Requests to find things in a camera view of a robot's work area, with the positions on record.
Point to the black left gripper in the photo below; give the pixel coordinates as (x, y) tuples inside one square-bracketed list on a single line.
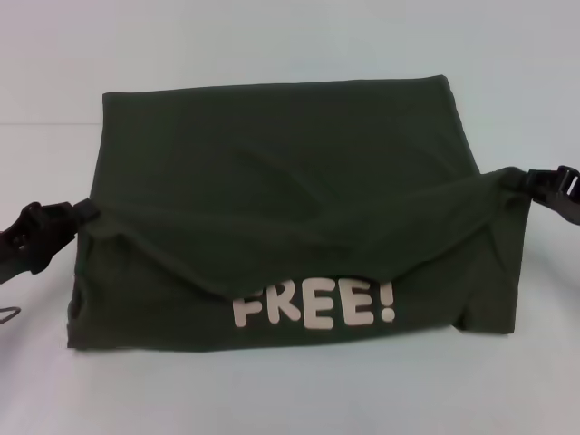
[(31, 240)]

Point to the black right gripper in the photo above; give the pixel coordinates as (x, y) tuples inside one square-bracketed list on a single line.
[(564, 195)]

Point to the dark green shirt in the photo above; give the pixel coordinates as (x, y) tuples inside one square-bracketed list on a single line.
[(281, 204)]

